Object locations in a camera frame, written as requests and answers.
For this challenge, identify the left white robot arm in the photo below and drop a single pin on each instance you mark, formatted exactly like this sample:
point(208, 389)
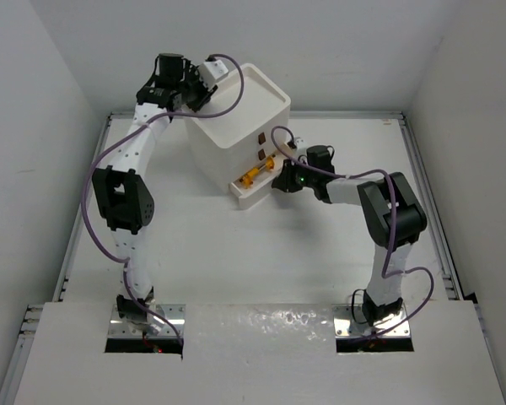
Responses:
point(123, 198)

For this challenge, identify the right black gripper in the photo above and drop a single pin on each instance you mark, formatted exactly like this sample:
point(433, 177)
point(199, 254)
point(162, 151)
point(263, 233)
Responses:
point(284, 181)

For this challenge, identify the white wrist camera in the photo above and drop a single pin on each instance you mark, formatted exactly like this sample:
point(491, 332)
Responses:
point(297, 143)
point(211, 72)

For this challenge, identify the white drawer cabinet box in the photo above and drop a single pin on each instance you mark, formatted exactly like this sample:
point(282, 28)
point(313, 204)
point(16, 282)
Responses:
point(226, 147)

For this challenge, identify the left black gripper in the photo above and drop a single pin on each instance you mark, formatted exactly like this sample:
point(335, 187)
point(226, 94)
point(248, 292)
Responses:
point(206, 95)

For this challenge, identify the white bottom drawer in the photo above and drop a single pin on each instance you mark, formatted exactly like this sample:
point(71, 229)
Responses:
point(247, 198)

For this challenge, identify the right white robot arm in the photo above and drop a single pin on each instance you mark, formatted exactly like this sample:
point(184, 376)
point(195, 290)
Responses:
point(392, 213)

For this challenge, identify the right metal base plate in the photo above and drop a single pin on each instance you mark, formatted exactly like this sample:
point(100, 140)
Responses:
point(345, 327)

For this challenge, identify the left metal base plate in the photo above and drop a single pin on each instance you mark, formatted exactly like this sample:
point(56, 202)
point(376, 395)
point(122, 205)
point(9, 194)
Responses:
point(134, 325)

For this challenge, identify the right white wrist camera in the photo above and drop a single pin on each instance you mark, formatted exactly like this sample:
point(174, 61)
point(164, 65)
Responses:
point(297, 143)

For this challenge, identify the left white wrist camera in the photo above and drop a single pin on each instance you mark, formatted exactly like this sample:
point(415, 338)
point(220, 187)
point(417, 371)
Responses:
point(211, 72)

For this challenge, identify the metal base plate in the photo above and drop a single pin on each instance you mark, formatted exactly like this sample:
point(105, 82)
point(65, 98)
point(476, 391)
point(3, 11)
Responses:
point(345, 327)
point(134, 325)

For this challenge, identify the white front cover board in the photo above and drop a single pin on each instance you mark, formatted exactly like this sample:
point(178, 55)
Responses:
point(261, 354)

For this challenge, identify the yellow clamp tool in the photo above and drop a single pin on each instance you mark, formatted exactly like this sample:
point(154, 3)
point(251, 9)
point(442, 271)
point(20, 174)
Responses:
point(247, 180)

